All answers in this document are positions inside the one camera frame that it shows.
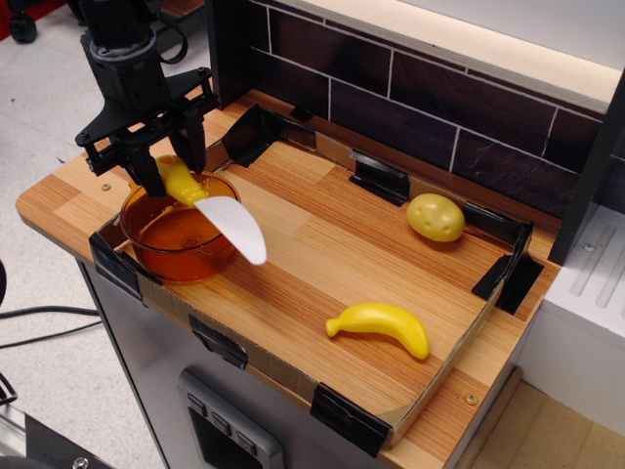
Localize black metal bracket with screw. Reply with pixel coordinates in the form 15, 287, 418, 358
25, 415, 112, 469

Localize black vertical post right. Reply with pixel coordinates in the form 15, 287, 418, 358
549, 74, 624, 265

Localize black floor cable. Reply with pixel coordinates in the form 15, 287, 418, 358
0, 306, 104, 350

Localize yellow handled white toy knife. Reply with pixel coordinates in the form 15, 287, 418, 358
155, 155, 268, 266

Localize yellow toy banana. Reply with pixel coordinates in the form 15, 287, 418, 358
325, 303, 430, 360

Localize black far caster wheel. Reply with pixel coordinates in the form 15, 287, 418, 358
9, 12, 37, 44

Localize black vertical post left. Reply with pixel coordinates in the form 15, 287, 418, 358
205, 0, 267, 109

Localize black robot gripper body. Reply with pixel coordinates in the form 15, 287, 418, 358
76, 33, 219, 176

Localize yellow toy potato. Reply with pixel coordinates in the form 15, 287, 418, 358
406, 193, 465, 242

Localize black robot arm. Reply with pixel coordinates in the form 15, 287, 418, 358
75, 1, 219, 196

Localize cardboard fence with black tape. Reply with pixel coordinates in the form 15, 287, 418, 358
85, 105, 555, 468

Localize black vertical post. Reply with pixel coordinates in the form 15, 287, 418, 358
205, 0, 267, 109
549, 74, 624, 265

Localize orange transparent plastic pot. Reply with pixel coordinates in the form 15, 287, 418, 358
119, 183, 235, 282

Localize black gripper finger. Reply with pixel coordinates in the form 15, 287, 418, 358
169, 109, 206, 174
122, 147, 166, 197

